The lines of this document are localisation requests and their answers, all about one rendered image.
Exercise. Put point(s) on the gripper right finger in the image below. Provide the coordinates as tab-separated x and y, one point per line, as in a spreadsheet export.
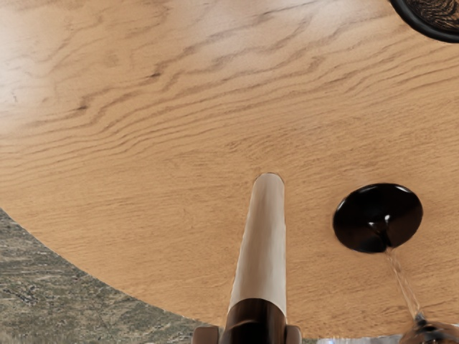
294	335

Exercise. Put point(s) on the clear wine glass, black foot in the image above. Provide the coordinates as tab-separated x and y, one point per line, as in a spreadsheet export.
376	216

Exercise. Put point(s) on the cream cylinder with black end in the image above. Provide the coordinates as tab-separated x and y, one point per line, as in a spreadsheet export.
261	251

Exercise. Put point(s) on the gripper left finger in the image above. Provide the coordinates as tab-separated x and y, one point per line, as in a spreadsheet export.
205	335

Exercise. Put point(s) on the dark round bowl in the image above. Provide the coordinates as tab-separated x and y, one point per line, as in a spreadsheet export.
430	18

